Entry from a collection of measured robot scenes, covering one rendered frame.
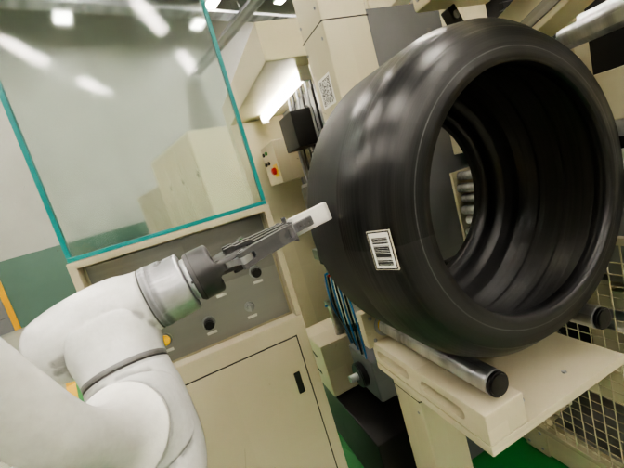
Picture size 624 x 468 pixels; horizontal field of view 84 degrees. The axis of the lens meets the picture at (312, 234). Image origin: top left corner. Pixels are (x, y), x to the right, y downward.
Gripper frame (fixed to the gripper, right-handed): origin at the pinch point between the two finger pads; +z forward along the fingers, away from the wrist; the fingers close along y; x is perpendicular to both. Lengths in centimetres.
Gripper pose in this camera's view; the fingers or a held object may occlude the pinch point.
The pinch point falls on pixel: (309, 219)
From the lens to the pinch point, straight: 56.1
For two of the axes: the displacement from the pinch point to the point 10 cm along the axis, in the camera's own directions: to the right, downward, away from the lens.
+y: -3.5, -0.5, 9.3
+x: 4.0, 9.0, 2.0
